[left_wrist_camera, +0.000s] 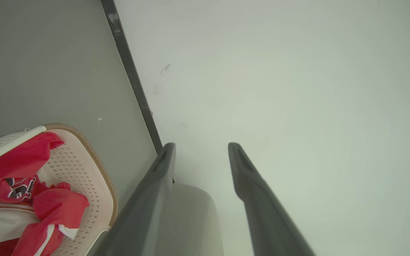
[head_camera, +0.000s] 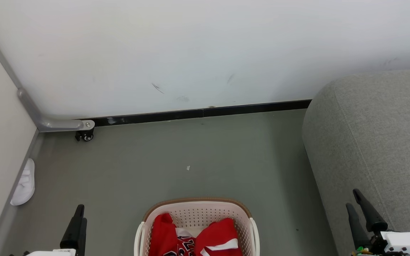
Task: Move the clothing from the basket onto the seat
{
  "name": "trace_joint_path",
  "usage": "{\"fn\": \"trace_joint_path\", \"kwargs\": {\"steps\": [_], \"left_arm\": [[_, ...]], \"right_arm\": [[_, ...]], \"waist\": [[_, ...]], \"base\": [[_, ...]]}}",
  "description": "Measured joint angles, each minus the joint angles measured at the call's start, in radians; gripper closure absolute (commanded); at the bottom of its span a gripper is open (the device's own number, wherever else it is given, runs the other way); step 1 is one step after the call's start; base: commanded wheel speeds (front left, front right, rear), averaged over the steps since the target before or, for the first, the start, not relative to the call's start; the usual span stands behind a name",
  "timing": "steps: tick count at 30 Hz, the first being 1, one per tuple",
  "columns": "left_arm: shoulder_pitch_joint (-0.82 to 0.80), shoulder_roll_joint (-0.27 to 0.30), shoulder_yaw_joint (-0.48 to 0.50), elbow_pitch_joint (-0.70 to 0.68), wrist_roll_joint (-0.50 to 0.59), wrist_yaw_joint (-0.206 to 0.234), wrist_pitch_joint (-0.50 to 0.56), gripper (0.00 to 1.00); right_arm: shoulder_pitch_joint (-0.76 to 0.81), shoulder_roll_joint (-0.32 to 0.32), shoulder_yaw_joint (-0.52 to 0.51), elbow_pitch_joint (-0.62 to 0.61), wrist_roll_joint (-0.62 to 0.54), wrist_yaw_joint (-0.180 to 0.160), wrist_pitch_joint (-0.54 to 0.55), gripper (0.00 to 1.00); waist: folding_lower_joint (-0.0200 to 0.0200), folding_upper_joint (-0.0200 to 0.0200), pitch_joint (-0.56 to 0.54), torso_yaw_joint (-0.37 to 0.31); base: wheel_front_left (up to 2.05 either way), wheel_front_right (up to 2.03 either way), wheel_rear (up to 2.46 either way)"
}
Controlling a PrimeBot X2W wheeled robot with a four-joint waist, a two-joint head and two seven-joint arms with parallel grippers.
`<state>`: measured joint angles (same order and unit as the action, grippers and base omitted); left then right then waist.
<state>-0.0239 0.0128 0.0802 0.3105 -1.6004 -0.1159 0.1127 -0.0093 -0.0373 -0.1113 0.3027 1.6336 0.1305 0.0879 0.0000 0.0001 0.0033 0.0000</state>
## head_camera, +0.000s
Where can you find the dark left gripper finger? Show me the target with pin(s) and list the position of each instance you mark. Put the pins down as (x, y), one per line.
(84, 234)
(73, 231)

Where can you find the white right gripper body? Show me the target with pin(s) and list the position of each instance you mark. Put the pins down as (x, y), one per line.
(404, 243)

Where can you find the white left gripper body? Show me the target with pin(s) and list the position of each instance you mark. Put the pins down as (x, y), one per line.
(52, 253)

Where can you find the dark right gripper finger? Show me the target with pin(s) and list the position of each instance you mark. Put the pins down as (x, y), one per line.
(370, 213)
(357, 227)

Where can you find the red printed basketball jersey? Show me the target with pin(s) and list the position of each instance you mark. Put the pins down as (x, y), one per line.
(162, 234)

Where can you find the red shorts with white stripe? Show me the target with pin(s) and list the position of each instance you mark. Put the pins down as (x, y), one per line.
(219, 234)

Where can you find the white slipper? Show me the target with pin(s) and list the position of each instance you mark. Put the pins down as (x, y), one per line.
(25, 185)

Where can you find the black caster wheel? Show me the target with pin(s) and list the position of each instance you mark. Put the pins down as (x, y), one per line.
(85, 136)

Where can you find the cream perforated laundry basket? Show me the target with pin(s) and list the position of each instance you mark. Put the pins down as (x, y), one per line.
(198, 213)

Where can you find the black baseboard strip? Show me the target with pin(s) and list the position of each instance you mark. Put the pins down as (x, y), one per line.
(190, 114)

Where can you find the grey metal frame leg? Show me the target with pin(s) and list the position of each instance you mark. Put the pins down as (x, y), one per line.
(53, 124)

